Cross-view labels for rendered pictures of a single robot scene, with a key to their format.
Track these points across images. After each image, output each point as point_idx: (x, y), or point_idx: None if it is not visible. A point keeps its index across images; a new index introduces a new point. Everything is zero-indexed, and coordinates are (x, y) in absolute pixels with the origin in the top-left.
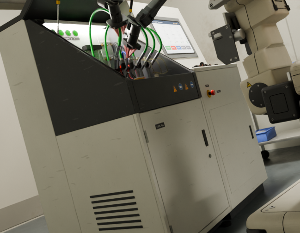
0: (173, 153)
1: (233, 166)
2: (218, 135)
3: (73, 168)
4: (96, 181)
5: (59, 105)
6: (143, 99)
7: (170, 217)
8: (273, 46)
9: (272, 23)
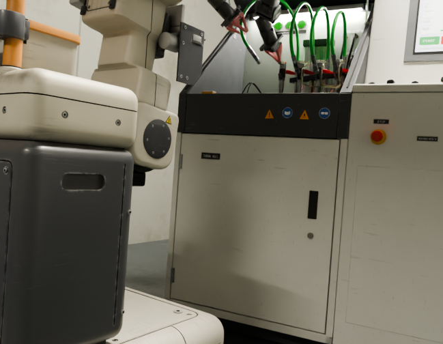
0: (219, 196)
1: (386, 287)
2: (364, 216)
3: None
4: None
5: None
6: (196, 119)
7: (178, 260)
8: (108, 68)
9: (119, 31)
